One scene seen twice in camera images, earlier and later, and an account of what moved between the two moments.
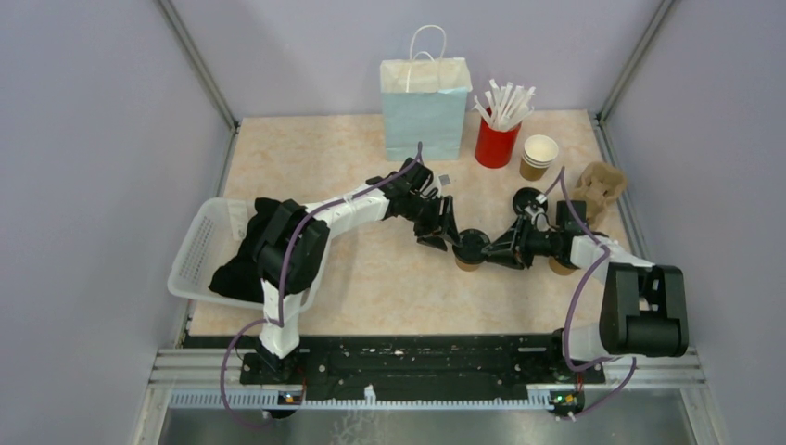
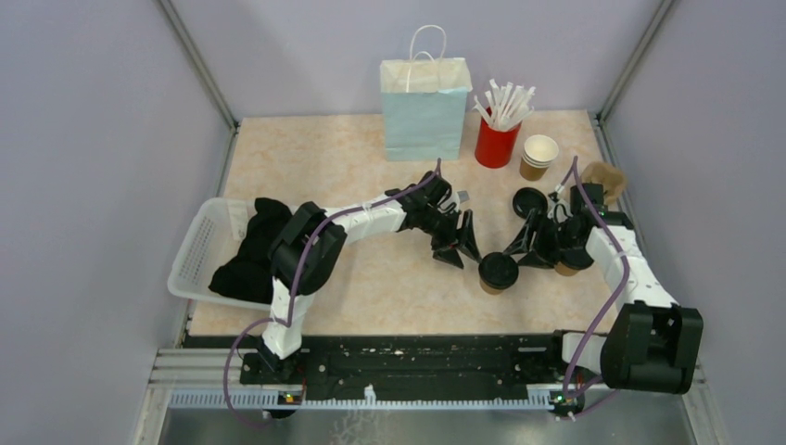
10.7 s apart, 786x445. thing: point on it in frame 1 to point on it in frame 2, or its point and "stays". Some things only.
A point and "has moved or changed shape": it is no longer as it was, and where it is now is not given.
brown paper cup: (468, 267) to (489, 289)
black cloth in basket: (240, 277) stays
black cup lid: (472, 242) has moved or changed shape
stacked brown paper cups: (538, 151) stays
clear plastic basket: (213, 231) stays
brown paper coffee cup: (558, 267) stays
